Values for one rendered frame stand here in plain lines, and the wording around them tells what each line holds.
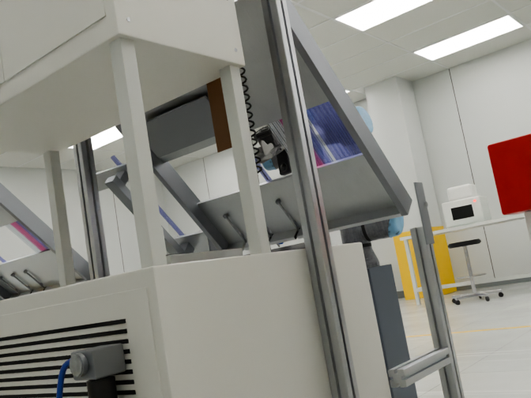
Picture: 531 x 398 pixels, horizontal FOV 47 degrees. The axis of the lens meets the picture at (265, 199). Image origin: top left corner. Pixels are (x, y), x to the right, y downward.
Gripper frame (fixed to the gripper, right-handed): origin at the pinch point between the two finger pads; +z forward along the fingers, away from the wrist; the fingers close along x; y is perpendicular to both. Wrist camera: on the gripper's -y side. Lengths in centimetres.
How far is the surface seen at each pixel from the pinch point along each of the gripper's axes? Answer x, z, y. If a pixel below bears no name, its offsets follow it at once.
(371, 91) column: -264, -646, -113
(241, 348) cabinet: 38, 76, -11
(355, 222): 21.8, -0.8, -25.8
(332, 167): 23.1, 0.2, -7.5
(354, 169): 28.8, -0.4, -10.1
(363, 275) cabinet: 38, 32, -25
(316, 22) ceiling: -184, -424, 13
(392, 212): 33.4, -1.4, -25.6
